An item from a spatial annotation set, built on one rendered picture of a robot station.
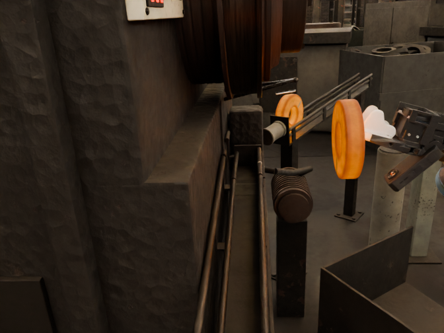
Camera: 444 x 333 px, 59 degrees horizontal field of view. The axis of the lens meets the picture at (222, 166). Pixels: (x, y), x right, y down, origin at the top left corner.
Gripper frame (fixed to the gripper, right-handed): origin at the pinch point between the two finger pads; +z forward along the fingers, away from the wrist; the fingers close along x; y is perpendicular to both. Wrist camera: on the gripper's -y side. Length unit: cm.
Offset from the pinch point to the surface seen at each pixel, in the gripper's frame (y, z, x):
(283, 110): -12, 5, -62
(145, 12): 13.4, 34.5, 29.6
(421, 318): -20.9, -13.9, 24.0
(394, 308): -21.5, -10.5, 22.0
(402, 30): 38, -140, -402
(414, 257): -66, -73, -80
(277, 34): 13.6, 17.9, -3.0
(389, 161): -25, -43, -76
